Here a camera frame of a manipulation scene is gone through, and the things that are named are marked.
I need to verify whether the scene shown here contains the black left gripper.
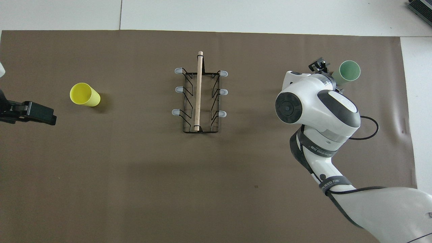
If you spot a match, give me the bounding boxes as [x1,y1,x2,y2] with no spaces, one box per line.
[0,89,57,126]

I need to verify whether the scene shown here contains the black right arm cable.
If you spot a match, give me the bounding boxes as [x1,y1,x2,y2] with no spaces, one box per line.
[326,116,387,196]

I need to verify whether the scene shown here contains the light green plastic cup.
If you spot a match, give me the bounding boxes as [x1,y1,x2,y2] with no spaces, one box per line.
[332,60,361,85]

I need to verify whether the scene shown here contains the yellow plastic cup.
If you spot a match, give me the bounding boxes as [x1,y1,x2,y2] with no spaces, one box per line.
[70,83,101,107]

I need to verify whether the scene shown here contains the black wire cup rack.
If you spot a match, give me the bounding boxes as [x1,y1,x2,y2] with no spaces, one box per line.
[172,51,228,134]

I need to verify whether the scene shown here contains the dark ribbed device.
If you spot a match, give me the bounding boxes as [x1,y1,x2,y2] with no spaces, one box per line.
[407,0,432,18]

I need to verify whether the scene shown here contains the brown paper mat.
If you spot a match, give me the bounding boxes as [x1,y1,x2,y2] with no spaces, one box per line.
[0,30,424,243]

